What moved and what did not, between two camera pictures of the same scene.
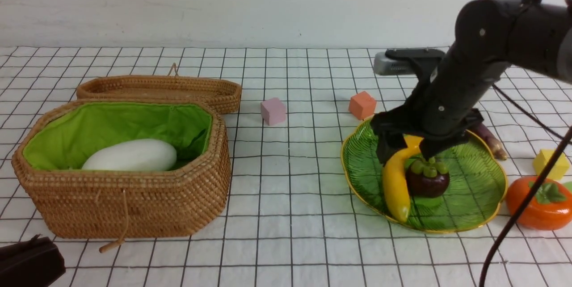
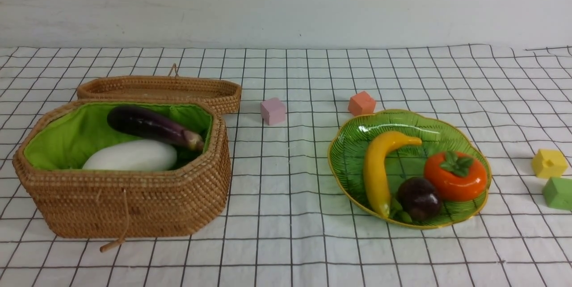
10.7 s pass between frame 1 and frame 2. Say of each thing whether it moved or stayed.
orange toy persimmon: moved
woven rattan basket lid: stayed
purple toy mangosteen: moved
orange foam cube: stayed
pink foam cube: stayed
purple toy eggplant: moved
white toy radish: stayed
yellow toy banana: moved
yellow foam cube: stayed
